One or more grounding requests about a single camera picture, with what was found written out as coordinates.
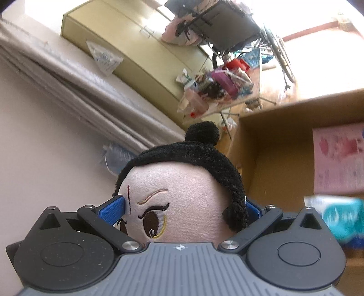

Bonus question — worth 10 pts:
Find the pink cartoon notebook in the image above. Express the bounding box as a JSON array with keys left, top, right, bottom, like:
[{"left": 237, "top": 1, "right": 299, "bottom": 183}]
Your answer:
[{"left": 312, "top": 123, "right": 364, "bottom": 194}]

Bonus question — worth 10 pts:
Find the plush doll with black hair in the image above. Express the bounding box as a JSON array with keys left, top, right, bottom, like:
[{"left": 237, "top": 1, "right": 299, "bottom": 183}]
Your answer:
[{"left": 112, "top": 121, "right": 251, "bottom": 244}]

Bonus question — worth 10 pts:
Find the teal tissue packet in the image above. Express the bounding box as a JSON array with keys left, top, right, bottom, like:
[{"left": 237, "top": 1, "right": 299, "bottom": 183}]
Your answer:
[{"left": 304, "top": 194, "right": 364, "bottom": 249}]

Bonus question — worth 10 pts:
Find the pink garment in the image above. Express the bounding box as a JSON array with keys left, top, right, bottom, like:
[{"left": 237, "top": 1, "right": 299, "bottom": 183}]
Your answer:
[{"left": 162, "top": 13, "right": 205, "bottom": 46}]

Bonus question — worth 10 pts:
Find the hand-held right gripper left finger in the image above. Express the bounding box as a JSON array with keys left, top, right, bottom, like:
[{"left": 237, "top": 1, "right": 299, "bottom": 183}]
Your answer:
[{"left": 38, "top": 195, "right": 144, "bottom": 254}]

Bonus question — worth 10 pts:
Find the brown cardboard box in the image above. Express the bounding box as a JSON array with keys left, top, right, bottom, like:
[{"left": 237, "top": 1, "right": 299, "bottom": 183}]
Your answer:
[{"left": 227, "top": 89, "right": 364, "bottom": 285}]

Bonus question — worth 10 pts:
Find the pink plastic bottle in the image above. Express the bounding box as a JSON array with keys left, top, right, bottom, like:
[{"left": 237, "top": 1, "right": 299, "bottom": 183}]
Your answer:
[{"left": 184, "top": 88, "right": 210, "bottom": 114}]

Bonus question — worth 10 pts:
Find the cluttered folding side table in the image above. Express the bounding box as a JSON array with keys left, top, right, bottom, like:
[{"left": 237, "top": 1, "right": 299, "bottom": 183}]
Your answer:
[{"left": 178, "top": 65, "right": 276, "bottom": 140}]

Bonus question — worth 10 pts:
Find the wheelchair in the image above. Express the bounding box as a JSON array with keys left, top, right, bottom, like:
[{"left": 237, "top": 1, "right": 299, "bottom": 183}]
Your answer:
[{"left": 165, "top": 0, "right": 296, "bottom": 83}]

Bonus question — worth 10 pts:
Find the clear plastic bag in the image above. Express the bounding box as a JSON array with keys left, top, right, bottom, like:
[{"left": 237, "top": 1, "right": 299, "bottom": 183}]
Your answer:
[{"left": 86, "top": 40, "right": 124, "bottom": 77}]

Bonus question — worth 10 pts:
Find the blue plastic bag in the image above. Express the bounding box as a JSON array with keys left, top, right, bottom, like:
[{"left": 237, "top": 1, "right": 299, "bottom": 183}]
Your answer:
[{"left": 99, "top": 142, "right": 137, "bottom": 175}]

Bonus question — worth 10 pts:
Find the grey curtain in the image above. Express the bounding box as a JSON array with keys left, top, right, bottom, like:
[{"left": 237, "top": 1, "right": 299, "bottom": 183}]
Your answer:
[{"left": 0, "top": 20, "right": 185, "bottom": 154}]

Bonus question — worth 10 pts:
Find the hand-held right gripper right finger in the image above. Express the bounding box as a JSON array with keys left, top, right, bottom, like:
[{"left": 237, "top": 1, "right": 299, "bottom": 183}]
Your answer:
[{"left": 218, "top": 199, "right": 325, "bottom": 255}]

